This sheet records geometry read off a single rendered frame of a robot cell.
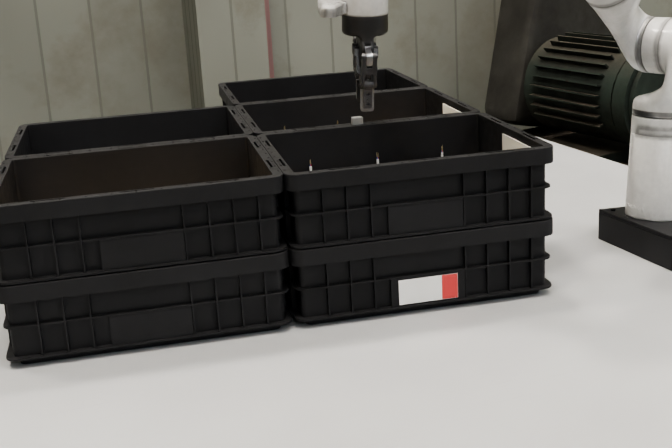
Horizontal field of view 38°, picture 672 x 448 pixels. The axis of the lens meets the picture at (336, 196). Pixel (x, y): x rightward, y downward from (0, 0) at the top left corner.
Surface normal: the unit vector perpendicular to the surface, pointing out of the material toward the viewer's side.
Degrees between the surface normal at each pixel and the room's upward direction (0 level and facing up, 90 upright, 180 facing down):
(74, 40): 90
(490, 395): 0
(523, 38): 79
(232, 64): 90
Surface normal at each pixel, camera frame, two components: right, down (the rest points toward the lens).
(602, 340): -0.05, -0.96
